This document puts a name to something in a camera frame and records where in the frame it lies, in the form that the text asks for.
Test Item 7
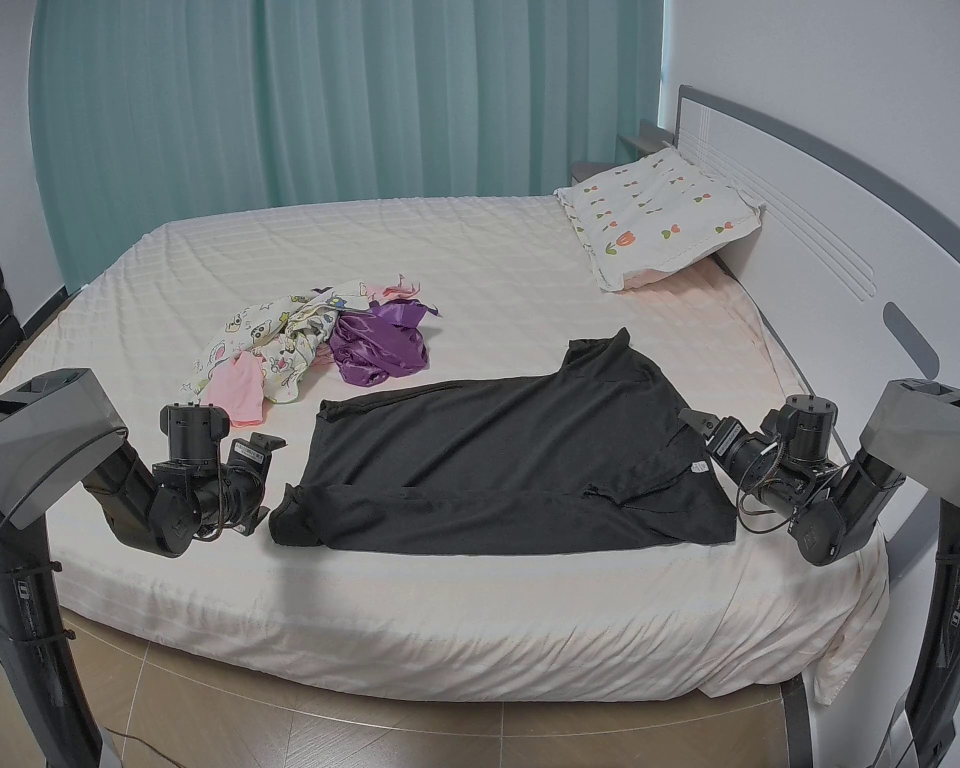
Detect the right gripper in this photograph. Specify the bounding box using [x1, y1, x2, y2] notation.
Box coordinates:
[678, 407, 781, 489]

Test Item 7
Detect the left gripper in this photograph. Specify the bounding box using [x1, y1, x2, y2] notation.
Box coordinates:
[206, 432, 288, 538]

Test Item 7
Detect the black polo shirt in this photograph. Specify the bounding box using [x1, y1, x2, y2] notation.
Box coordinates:
[267, 327, 740, 556]

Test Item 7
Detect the white printed pyjama top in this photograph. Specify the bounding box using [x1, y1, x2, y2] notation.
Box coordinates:
[178, 277, 376, 406]

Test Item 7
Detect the purple satin garment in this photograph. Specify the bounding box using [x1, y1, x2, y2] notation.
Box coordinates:
[311, 285, 444, 390]

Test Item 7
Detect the white printed pillow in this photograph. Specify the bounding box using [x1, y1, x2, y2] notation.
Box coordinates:
[555, 146, 768, 294]

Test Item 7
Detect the pale pink garment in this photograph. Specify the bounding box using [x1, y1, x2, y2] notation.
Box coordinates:
[363, 273, 425, 306]

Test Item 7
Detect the bed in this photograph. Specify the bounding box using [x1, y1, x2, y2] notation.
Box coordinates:
[0, 84, 960, 768]

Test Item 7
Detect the grey bedside table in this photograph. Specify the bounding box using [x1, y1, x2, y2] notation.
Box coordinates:
[570, 120, 676, 185]

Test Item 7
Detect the blue-green curtain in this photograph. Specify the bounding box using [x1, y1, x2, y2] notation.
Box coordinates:
[28, 0, 665, 291]

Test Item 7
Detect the black cable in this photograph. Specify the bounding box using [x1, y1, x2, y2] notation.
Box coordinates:
[736, 480, 798, 536]

